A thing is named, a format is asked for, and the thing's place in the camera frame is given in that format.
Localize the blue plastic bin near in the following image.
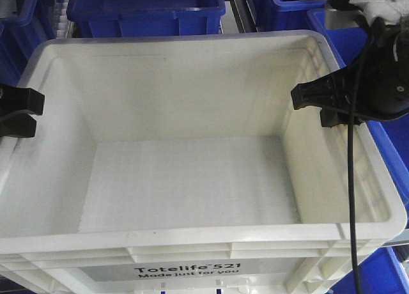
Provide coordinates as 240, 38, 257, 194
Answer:
307, 8, 408, 209

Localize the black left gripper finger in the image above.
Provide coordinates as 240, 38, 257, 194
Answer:
1, 114, 36, 138
1, 86, 44, 116

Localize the white plastic tote bin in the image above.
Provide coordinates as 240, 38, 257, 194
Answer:
0, 29, 408, 294

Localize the blue bin behind tote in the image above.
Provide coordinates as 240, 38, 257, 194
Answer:
66, 0, 226, 38

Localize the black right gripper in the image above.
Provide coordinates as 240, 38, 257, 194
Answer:
291, 31, 408, 127

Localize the blue plastic bin behind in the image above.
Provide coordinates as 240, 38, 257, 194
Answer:
252, 0, 327, 31

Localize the black cable right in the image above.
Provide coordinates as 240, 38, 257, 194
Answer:
346, 15, 378, 294

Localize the blue bin lower right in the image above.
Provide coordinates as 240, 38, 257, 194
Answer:
328, 245, 409, 294

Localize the blue plastic bin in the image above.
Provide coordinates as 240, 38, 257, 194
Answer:
307, 8, 408, 209
252, 0, 327, 31

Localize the wrist camera with white wrap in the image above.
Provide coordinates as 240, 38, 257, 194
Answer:
325, 0, 408, 29

